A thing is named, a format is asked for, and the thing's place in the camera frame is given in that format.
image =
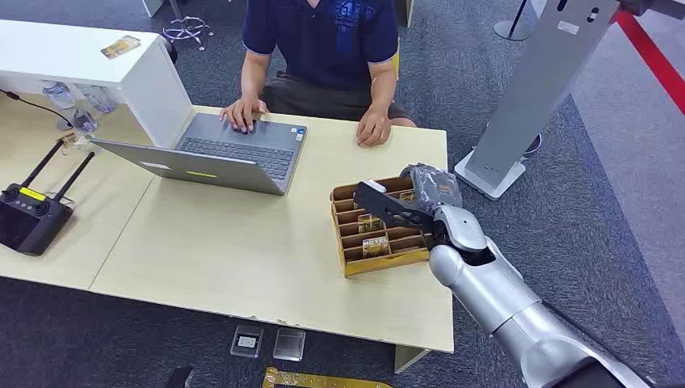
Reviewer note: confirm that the chrome chair base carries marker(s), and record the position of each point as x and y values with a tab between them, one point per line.
186	29

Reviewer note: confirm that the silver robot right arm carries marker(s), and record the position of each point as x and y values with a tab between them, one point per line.
492	289

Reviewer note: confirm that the floor socket with metal lid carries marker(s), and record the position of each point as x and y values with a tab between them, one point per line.
289	344

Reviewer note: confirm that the pale table leg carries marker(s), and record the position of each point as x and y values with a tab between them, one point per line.
409	358

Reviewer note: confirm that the black object on floor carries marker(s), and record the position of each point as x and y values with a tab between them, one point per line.
180	378

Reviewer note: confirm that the hotel key card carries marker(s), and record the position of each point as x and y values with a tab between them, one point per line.
375	247

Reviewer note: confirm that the gold key card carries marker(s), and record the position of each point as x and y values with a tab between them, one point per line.
370	223
407	196

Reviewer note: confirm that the person's right hand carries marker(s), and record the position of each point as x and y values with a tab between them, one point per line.
242	113

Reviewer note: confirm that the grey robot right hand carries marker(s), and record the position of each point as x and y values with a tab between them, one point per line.
434	187

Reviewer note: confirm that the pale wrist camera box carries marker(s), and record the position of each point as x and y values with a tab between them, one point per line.
377	186

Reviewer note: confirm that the gold card with picture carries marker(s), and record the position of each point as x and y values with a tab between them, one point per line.
121	46

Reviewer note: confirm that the round stanchion base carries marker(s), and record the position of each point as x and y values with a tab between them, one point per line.
511	29

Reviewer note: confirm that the silver kiosk stand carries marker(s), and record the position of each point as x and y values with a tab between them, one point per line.
535	91

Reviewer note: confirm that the wooden slotted card box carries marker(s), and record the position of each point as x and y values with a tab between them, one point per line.
374	265

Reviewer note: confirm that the grey laptop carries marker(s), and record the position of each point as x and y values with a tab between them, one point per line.
235	147

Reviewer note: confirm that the red floor tape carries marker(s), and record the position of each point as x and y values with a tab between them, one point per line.
653	59

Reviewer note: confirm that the clear plastic water bottle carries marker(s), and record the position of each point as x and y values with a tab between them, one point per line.
99	99

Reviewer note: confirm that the floor socket with outlet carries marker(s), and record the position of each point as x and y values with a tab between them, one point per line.
246	341

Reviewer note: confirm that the person's left forearm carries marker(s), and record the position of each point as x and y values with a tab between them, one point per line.
382	85

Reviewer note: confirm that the person's left hand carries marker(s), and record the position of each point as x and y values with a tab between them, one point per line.
373	127

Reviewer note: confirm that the person's right forearm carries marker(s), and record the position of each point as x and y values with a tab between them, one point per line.
253	75

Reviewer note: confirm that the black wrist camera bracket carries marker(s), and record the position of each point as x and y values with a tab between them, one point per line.
385	208

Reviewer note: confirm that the white desk shelf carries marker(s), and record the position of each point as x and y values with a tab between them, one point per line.
75	56

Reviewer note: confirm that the black remote controller with antennas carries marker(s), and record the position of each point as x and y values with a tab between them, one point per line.
29	217

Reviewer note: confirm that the gold patterned board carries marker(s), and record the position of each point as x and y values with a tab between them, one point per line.
316	381

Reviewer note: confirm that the person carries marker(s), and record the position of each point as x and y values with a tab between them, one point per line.
321	48

